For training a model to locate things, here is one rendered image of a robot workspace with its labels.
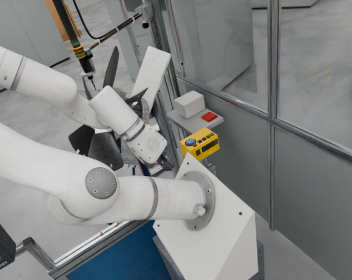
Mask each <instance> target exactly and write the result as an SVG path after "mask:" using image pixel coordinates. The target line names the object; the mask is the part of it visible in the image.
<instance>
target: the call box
mask: <svg viewBox="0 0 352 280"><path fill-rule="evenodd" d="M210 133H214V132H213V131H211V130H209V129H208V128H206V127H204V128H203V129H201V130H199V131H197V132H196V133H194V134H192V135H190V136H188V137H187V138H185V139H183V140H181V141H180V146H181V150H182V154H183V156H186V154H187V152H189V154H191V155H192V156H193V157H194V158H195V159H196V160H198V161H201V160H202V159H204V158H206V157H207V156H209V155H211V154H212V153H214V152H216V151H217V150H219V149H220V146H219V139H218V135H217V134H216V133H214V134H215V135H213V136H211V137H210V138H208V139H207V138H206V136H207V135H209V136H210ZM204 137H205V138H206V139H207V140H205V141H202V142H201V143H198V142H197V141H198V140H202V138H204ZM190 138H192V139H194V140H195V143H196V144H197V146H196V147H193V146H192V145H187V143H186V141H187V140H188V139H190ZM215 139H218V144H217V145H215V146H213V147H212V148H210V149H208V150H206V151H205V152H204V153H203V152H202V149H201V147H203V146H205V145H207V144H208V143H210V142H212V141H213V140H215ZM198 149H200V152H201V154H200V155H198V156H197V155H196V150H198Z"/></svg>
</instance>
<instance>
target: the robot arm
mask: <svg viewBox="0 0 352 280"><path fill-rule="evenodd" d="M0 87H3V88H6V89H9V90H11V91H14V92H17V93H20V94H23V95H25V96H29V97H32V98H34V99H37V100H40V101H43V102H46V103H49V104H52V105H54V106H56V107H58V108H59V109H60V110H61V111H62V112H63V113H64V114H65V115H66V116H67V117H69V118H70V119H72V120H74V121H76V122H79V123H82V124H85V125H87V126H90V127H94V128H98V129H108V128H112V129H113V130H114V131H115V132H116V133H117V134H118V135H119V136H120V137H121V138H122V139H123V140H126V141H127V145H128V146H129V148H130V149H131V151H132V152H133V153H134V154H135V156H136V157H137V158H138V159H139V160H140V161H141V162H142V163H143V164H145V165H146V166H147V167H148V168H149V169H151V168H153V167H154V166H155V165H160V166H161V167H162V168H163V169H164V170H166V171H172V170H173V168H174V167H175V166H174V165H173V164H172V162H171V161H170V160H169V159H168V156H167V154H166V149H167V146H168V144H167V140H165V139H164V138H163V136H162V135H160V134H159V133H158V131H156V130H155V129H154V128H152V127H151V126H149V125H148V124H147V123H145V124H144V121H143V120H142V119H141V118H140V117H139V116H138V115H137V114H136V113H135V112H134V111H133V110H132V109H131V108H130V107H129V106H128V104H127V103H126V102H125V101H124V100H123V99H122V98H121V97H120V96H119V95H118V94H117V93H116V92H115V91H114V90H113V89H112V88H111V87H110V86H105V87H104V88H102V89H101V90H100V91H99V92H98V93H97V94H95V95H94V96H93V97H92V99H91V100H90V101H89V100H87V99H86V98H84V97H83V96H81V95H80V94H79V93H78V92H77V91H78V88H77V84H76V82H75V81H74V80H73V79H72V78H71V77H69V76H67V75H65V74H63V73H61V72H59V71H56V70H54V69H52V68H49V67H47V66H45V65H43V64H40V63H38V62H36V61H34V60H31V59H29V58H27V57H25V56H22V55H20V54H18V53H15V52H13V51H10V50H8V49H6V48H3V47H1V46H0ZM0 178H2V179H5V180H7V181H10V182H13V183H16V184H20V185H23V186H26V187H30V188H33V189H37V190H39V191H42V192H45V193H48V194H49V196H48V200H47V208H48V212H49V214H50V216H51V217H52V218H53V219H54V220H55V221H56V222H58V223H60V224H63V225H66V226H75V227H78V226H92V225H98V224H106V223H114V222H121V221H132V220H168V219H177V220H178V222H179V223H180V225H182V226H183V227H184V228H185V229H187V230H189V231H199V230H201V229H203V228H205V227H206V226H207V225H208V224H209V222H210V221H211V218H212V216H213V214H214V210H215V204H216V197H215V190H214V187H213V185H212V182H211V181H210V179H209V177H208V176H207V175H206V174H204V173H202V172H200V171H188V172H186V173H185V174H183V175H182V176H181V178H180V179H169V178H158V177H148V176H123V177H117V175H116V174H115V172H114V171H113V170H112V169H111V168H110V167H109V166H107V165H106V164H104V163H102V162H100V161H97V160H95V159H92V158H89V157H86V156H83V155H80V154H76V153H72V152H68V151H64V150H61V149H57V148H53V147H50V146H46V145H44V144H41V143H38V142H36V141H33V140H31V139H29V138H27V137H25V136H23V135H21V134H20V133H18V132H16V131H14V130H13V129H11V128H9V127H7V126H6V125H4V124H3V123H1V122H0Z"/></svg>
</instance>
